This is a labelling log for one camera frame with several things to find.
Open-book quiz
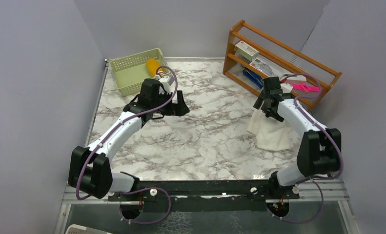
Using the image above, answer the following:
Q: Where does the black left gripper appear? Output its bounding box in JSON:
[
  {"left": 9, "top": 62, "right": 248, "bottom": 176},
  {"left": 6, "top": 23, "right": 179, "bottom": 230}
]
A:
[{"left": 151, "top": 90, "right": 189, "bottom": 116}]

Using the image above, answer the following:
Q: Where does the light green plastic basket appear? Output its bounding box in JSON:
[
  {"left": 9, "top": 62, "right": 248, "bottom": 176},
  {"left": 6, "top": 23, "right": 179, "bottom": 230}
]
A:
[{"left": 109, "top": 48, "right": 167, "bottom": 97}]

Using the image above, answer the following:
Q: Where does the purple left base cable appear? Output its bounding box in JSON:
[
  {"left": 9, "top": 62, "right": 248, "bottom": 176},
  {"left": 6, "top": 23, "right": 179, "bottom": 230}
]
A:
[{"left": 119, "top": 187, "right": 172, "bottom": 226}]

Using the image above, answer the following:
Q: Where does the white towel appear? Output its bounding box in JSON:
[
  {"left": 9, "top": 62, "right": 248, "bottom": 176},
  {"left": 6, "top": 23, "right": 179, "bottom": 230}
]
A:
[{"left": 247, "top": 110, "right": 300, "bottom": 151}]

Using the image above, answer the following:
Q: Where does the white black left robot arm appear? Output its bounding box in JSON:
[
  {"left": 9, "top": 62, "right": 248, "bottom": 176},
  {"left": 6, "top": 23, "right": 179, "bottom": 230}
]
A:
[{"left": 68, "top": 76, "right": 189, "bottom": 200}]

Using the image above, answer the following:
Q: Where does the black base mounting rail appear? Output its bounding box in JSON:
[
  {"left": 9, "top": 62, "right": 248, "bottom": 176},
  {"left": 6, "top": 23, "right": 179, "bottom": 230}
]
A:
[{"left": 108, "top": 179, "right": 300, "bottom": 213}]

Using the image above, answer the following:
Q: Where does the white basket at bottom edge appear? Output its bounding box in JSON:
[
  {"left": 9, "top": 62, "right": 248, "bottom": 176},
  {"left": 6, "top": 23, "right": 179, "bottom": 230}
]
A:
[{"left": 65, "top": 224, "right": 111, "bottom": 234}]

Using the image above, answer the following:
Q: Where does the pink clip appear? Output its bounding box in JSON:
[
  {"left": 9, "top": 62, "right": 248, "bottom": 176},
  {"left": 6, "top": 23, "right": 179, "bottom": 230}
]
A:
[{"left": 289, "top": 83, "right": 320, "bottom": 93}]

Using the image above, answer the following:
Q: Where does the yellow brown bear towel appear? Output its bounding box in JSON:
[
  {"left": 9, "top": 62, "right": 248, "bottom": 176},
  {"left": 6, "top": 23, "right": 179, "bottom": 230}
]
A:
[{"left": 145, "top": 58, "right": 161, "bottom": 78}]

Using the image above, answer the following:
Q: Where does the orange wooden shelf rack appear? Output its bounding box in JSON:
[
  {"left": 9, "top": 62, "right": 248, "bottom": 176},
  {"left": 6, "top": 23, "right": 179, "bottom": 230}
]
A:
[{"left": 223, "top": 20, "right": 342, "bottom": 111}]

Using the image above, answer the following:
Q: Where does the white green small box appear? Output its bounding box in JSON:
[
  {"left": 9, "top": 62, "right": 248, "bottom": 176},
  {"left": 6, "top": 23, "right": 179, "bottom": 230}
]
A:
[{"left": 234, "top": 40, "right": 259, "bottom": 62}]

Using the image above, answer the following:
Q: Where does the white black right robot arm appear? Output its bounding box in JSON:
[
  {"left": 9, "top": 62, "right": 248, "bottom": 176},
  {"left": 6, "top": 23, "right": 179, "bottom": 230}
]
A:
[{"left": 253, "top": 77, "right": 344, "bottom": 198}]

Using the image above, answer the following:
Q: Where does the white device on shelf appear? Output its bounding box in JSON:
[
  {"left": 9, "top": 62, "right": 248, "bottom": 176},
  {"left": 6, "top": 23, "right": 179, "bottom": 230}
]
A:
[{"left": 280, "top": 75, "right": 306, "bottom": 93}]

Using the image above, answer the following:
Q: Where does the blue flat object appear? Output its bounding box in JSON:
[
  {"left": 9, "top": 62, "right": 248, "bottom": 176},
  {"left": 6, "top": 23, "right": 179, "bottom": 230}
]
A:
[{"left": 243, "top": 68, "right": 263, "bottom": 89}]

